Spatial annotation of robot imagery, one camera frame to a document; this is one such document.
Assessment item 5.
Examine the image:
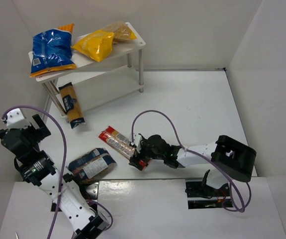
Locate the blue label spaghetti pack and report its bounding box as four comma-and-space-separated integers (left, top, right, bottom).
59, 82, 85, 129

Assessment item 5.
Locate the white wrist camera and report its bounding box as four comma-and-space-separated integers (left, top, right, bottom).
130, 133, 143, 153
5, 108, 31, 129

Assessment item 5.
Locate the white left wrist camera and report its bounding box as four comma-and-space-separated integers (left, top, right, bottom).
5, 108, 31, 129

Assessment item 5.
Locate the dark blue pasta bag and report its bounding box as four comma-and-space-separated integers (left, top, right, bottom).
67, 148, 117, 184

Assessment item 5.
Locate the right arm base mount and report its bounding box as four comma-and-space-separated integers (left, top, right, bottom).
185, 180, 233, 210

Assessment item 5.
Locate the yellow snack bag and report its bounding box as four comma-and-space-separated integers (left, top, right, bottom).
72, 30, 114, 62

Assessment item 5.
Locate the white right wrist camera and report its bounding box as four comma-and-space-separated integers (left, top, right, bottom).
130, 133, 143, 153

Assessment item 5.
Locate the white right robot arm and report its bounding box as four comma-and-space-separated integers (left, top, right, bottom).
129, 134, 257, 189

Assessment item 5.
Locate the white two-tier metal shelf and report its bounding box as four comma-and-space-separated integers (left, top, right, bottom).
35, 22, 146, 117

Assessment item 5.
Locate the blue orange snack bag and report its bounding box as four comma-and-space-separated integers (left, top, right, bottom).
30, 23, 76, 77

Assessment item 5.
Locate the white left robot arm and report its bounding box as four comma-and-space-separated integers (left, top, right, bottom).
0, 109, 109, 239

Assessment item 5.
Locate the clear bag of pasta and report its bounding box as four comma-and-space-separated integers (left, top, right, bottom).
102, 21, 137, 44

